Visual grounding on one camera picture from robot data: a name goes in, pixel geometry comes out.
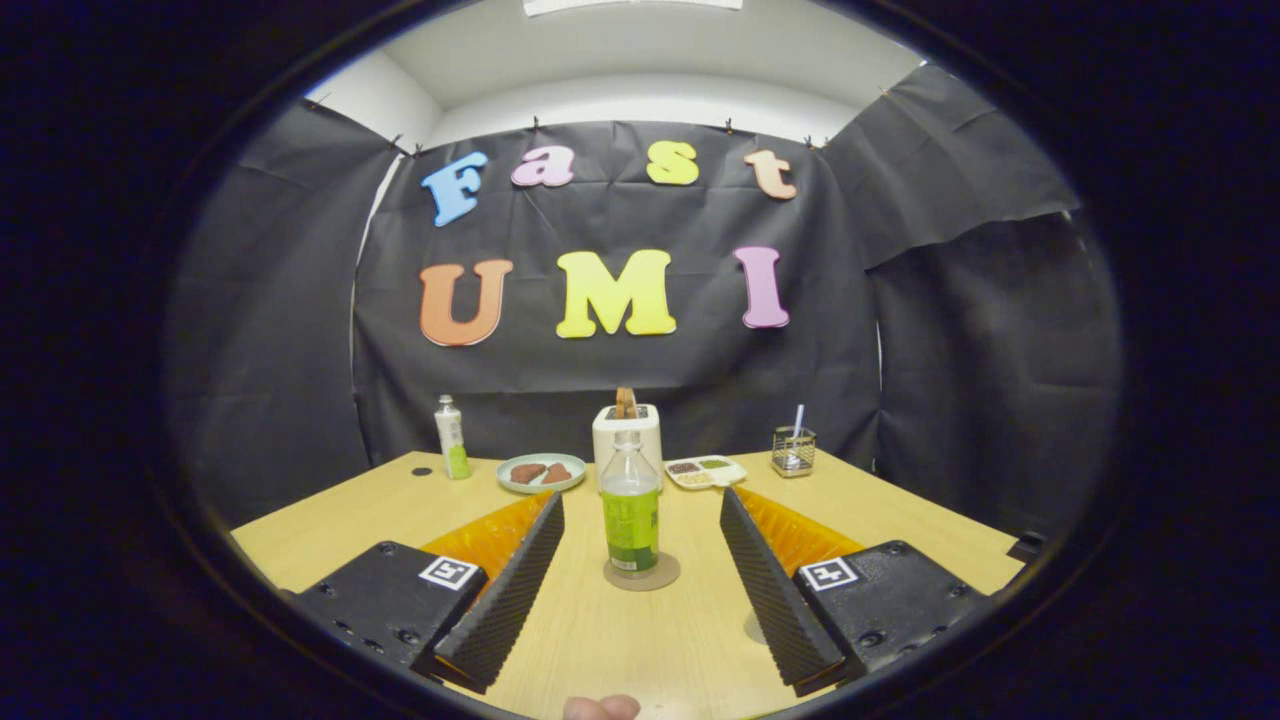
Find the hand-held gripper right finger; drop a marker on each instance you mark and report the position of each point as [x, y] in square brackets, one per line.
[780, 600]

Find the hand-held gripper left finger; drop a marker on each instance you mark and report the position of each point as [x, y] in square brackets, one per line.
[505, 600]

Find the round brown coaster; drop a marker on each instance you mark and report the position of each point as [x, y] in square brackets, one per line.
[669, 575]

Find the clear juice bottle green label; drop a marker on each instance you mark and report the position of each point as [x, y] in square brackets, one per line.
[631, 520]

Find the small white and green bottle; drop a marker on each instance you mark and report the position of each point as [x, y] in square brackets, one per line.
[452, 440]

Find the pale green plate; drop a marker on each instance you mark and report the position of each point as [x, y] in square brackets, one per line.
[540, 488]

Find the brown meat piece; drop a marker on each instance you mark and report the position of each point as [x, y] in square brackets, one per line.
[526, 473]
[558, 474]

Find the wooden table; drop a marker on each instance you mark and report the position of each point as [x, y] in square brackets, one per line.
[650, 650]

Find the white divided snack tray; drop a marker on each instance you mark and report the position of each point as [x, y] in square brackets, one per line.
[705, 472]

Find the white toaster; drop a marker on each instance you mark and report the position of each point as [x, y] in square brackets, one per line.
[647, 430]

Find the brown toast slice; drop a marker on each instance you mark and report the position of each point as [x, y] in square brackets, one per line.
[626, 402]

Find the black clamp on table edge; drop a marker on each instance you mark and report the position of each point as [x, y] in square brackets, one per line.
[1026, 546]

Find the black backdrop cloth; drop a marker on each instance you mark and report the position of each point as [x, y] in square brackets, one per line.
[620, 370]

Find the ceiling light panel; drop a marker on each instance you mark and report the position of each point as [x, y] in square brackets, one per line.
[630, 6]

